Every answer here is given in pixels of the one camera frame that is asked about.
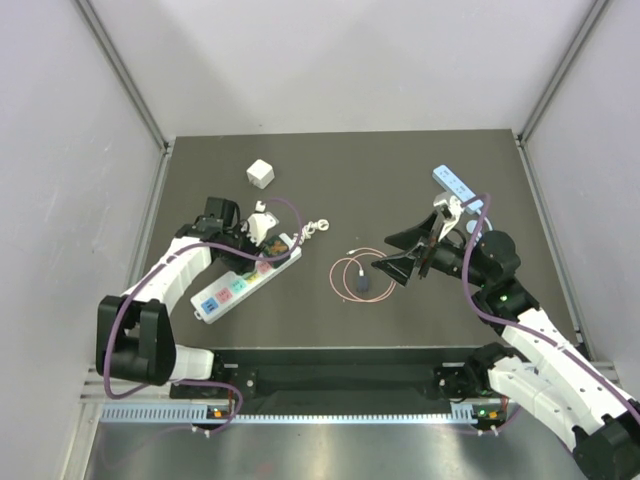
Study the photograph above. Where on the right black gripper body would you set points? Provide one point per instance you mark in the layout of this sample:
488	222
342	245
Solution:
426	252

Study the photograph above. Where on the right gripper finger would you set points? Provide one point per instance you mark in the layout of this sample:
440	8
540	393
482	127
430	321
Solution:
428	230
401	267

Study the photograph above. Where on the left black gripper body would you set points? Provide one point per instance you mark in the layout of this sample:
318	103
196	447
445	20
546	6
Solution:
237	261

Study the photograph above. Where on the dark green plug adapter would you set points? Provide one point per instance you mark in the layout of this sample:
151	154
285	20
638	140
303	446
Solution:
276	247

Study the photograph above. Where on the white cube plug adapter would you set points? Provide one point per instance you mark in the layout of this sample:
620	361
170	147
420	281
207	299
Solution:
260	174

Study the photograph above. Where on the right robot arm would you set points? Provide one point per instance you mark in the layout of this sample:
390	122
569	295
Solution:
534	364

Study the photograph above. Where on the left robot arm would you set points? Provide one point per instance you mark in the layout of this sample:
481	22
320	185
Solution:
135	341

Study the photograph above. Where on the small dark blue charger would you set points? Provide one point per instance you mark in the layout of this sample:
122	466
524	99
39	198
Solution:
362	283

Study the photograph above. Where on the white multicolour power strip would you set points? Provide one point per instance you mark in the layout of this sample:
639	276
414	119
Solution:
229	290

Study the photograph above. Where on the light blue power strip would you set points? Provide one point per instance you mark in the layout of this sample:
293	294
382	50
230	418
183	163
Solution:
451	183

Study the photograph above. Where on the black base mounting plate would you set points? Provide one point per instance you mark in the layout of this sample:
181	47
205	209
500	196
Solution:
432	373

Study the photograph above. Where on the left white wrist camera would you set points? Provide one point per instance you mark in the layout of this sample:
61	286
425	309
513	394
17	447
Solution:
257	225

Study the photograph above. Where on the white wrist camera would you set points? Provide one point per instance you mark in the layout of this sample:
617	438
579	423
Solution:
448	209
257	225

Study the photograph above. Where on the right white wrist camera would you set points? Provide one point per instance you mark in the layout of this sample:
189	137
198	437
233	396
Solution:
448	209

